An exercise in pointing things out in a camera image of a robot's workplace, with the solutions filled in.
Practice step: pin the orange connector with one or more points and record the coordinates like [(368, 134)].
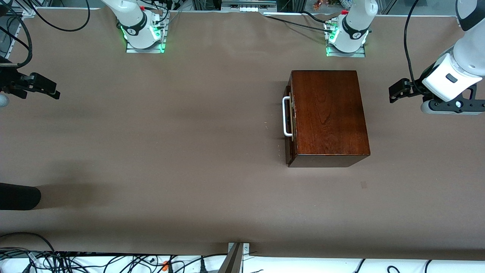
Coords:
[(165, 266)]

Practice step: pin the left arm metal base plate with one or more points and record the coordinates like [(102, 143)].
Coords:
[(346, 54)]

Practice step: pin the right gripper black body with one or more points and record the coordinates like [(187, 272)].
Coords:
[(10, 81)]

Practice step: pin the dark brown wooden cabinet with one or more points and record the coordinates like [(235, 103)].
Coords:
[(329, 113)]

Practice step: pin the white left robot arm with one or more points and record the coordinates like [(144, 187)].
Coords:
[(356, 22)]

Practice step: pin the grey power strip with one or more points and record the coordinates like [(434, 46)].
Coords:
[(248, 4)]

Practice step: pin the metal bracket with post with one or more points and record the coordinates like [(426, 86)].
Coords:
[(234, 259)]

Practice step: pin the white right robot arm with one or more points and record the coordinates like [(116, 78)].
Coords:
[(132, 19)]

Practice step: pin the black ribbed cylinder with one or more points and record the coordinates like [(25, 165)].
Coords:
[(19, 196)]

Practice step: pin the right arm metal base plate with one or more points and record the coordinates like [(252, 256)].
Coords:
[(146, 50)]

